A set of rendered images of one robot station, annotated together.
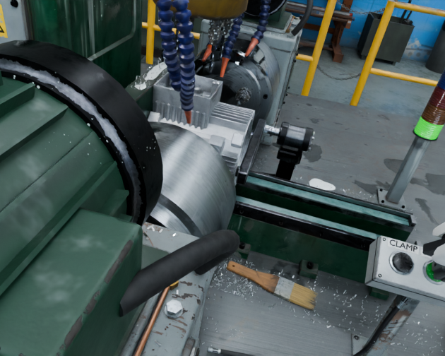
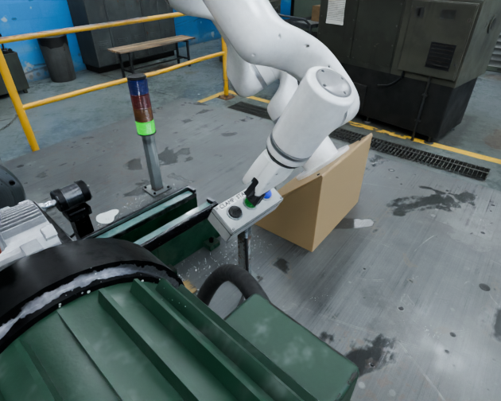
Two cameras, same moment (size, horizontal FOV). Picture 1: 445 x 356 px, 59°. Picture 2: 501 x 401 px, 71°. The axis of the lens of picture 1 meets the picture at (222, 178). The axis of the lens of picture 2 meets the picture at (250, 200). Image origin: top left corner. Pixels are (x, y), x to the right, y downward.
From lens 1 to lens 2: 0.20 m
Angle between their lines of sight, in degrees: 44
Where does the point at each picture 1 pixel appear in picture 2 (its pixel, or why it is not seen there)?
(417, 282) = (249, 216)
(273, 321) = not seen: hidden behind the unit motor
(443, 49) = (56, 61)
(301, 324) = not seen: hidden behind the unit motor
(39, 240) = (255, 352)
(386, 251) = (223, 214)
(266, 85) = (5, 172)
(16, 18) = not seen: outside the picture
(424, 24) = (22, 46)
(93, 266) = (287, 328)
